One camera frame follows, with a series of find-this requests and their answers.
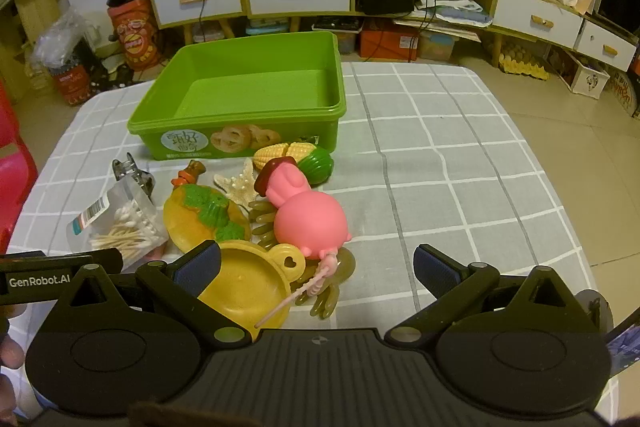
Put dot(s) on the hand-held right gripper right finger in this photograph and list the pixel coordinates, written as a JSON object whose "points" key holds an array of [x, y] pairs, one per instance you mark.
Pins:
{"points": [[435, 264]]}

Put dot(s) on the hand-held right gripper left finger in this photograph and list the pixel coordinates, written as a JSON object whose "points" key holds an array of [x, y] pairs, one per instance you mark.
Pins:
{"points": [[200, 258]]}

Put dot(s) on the yellow toy pan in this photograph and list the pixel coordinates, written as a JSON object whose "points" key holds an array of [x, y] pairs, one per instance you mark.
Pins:
{"points": [[245, 287]]}

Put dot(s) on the clear cotton swab box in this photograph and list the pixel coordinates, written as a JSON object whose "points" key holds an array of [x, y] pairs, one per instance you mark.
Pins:
{"points": [[117, 227]]}

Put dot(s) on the pink pig toy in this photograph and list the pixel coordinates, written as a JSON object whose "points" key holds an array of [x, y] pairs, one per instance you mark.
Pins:
{"points": [[310, 219]]}

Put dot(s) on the olive toy octopus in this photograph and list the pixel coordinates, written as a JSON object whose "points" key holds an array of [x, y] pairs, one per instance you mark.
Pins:
{"points": [[322, 302]]}

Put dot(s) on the toy corn cob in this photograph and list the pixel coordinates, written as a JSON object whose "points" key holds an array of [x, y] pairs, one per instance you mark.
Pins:
{"points": [[300, 157]]}

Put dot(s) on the green plastic box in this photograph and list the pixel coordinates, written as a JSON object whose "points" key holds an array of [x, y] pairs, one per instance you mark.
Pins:
{"points": [[240, 82]]}

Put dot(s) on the grey checked tablecloth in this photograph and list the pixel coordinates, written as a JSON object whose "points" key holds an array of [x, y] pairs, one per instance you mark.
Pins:
{"points": [[450, 187]]}

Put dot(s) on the beige starfish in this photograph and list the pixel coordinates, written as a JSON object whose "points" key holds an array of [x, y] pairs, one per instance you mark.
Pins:
{"points": [[237, 184]]}

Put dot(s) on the black clip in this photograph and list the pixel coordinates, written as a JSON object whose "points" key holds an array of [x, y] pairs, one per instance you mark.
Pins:
{"points": [[135, 177]]}

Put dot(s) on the red plastic chair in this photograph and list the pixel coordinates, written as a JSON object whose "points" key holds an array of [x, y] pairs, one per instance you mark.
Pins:
{"points": [[12, 167]]}

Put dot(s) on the yellow egg carton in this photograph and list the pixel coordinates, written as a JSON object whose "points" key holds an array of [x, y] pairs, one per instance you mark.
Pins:
{"points": [[522, 64]]}

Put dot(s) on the orange cardboard box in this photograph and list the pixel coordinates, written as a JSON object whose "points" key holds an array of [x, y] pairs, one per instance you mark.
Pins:
{"points": [[390, 46]]}

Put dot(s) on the clear plastic bag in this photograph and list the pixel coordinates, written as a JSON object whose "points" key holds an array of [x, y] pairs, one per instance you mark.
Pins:
{"points": [[60, 52]]}

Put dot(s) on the orange snack bag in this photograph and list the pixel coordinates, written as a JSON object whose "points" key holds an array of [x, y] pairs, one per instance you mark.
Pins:
{"points": [[134, 34]]}

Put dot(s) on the blue lid storage box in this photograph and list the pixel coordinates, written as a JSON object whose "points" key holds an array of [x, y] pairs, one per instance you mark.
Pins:
{"points": [[267, 28]]}

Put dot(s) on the white wooden crate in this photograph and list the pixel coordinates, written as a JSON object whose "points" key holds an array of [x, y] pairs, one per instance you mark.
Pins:
{"points": [[587, 79]]}

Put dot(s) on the clear storage box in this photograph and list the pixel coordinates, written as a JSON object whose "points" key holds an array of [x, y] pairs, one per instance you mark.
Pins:
{"points": [[337, 32]]}

